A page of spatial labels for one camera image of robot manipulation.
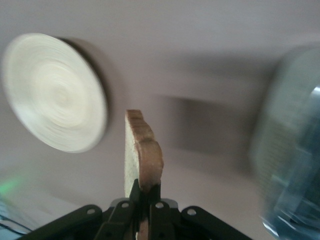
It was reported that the brown bread slice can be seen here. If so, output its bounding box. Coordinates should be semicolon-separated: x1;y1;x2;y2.
123;109;165;240

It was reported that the round wooden plate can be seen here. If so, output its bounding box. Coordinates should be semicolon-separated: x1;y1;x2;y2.
1;32;108;154

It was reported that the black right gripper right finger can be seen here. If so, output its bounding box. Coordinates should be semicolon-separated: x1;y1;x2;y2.
147;181;176;240

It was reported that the beige chrome two-slot toaster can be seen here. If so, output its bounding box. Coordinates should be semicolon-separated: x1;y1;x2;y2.
249;47;320;238

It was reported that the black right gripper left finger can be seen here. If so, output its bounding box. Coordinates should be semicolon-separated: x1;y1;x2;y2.
94;178;145;240

